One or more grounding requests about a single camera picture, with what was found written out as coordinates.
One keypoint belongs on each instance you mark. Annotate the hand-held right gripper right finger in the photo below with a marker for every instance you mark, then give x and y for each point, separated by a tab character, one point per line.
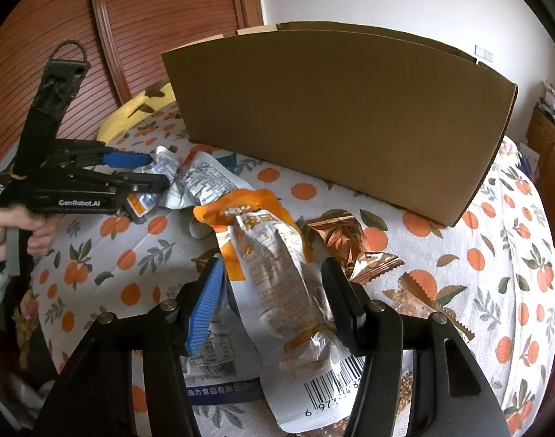
345	300

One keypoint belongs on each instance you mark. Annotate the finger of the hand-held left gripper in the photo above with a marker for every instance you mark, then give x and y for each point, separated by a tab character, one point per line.
145	184
122	159

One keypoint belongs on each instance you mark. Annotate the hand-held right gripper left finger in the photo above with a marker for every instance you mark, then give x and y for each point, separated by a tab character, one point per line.
204	309

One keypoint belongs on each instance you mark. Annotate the small silver packet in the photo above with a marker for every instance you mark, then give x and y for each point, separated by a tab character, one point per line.
166	161

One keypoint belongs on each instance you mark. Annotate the bronze foil snack packet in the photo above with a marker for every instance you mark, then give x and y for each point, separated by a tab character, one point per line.
377	266
338	236

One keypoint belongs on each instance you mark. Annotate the orange white snack packet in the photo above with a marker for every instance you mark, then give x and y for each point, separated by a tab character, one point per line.
268	255

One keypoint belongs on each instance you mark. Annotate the brown cardboard box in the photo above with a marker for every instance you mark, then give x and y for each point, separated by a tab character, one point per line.
341	123

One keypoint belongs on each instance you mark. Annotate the person's left hand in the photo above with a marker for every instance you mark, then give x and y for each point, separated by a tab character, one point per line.
40	236

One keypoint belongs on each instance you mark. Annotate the small dark-edged orange packet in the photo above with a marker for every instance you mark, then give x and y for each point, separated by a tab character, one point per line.
141	205

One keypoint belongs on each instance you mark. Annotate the yellow pillow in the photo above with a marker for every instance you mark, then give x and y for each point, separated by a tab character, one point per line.
127	114

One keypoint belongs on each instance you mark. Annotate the white blue snack packet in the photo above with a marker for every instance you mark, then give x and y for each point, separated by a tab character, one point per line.
222	364

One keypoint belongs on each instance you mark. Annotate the silver white snack packet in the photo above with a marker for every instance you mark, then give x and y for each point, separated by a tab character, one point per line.
209	182

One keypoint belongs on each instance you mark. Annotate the clear grain bar packet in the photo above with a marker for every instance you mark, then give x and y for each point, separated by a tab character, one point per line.
414	300

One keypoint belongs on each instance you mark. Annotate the orange fruit print tablecloth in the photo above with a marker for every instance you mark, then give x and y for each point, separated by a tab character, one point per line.
441	255

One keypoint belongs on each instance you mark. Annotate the wooden slatted wardrobe door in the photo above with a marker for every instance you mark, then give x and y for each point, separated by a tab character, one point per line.
168	9

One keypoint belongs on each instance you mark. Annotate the white wall socket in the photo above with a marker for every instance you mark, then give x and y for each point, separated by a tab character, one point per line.
483	53

